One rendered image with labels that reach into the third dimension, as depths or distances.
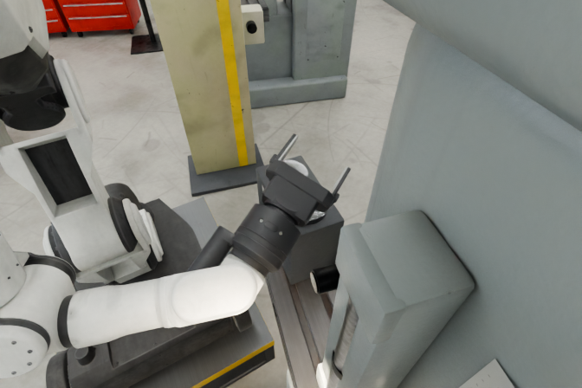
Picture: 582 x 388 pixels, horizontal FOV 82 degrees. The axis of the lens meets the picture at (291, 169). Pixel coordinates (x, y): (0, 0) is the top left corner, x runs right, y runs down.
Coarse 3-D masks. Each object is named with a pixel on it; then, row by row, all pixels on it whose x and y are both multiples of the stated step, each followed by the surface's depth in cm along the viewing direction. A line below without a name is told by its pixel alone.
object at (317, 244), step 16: (288, 160) 80; (304, 160) 82; (256, 176) 81; (336, 208) 71; (320, 224) 68; (336, 224) 68; (304, 240) 68; (320, 240) 70; (336, 240) 73; (288, 256) 72; (304, 256) 72; (320, 256) 75; (288, 272) 76; (304, 272) 76
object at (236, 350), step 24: (192, 216) 160; (240, 336) 121; (264, 336) 121; (192, 360) 115; (216, 360) 115; (240, 360) 116; (264, 360) 131; (144, 384) 110; (168, 384) 110; (192, 384) 110; (216, 384) 121
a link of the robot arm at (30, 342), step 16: (0, 240) 38; (0, 256) 38; (16, 256) 43; (32, 256) 45; (48, 256) 46; (0, 272) 38; (16, 272) 40; (0, 288) 38; (16, 288) 40; (0, 304) 38; (0, 320) 37; (16, 320) 37; (0, 336) 36; (16, 336) 36; (32, 336) 37; (48, 336) 40; (0, 352) 37; (16, 352) 37; (32, 352) 38; (0, 368) 38; (16, 368) 38; (32, 368) 39
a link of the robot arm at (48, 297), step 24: (24, 264) 44; (48, 264) 45; (24, 288) 41; (48, 288) 43; (72, 288) 47; (96, 288) 45; (120, 288) 46; (144, 288) 45; (0, 312) 38; (24, 312) 39; (48, 312) 41; (72, 312) 42; (96, 312) 43; (120, 312) 43; (144, 312) 44; (72, 336) 42; (96, 336) 43; (120, 336) 45
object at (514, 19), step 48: (384, 0) 10; (432, 0) 7; (480, 0) 6; (528, 0) 5; (576, 0) 4; (480, 48) 6; (528, 48) 5; (576, 48) 5; (528, 96) 6; (576, 96) 5
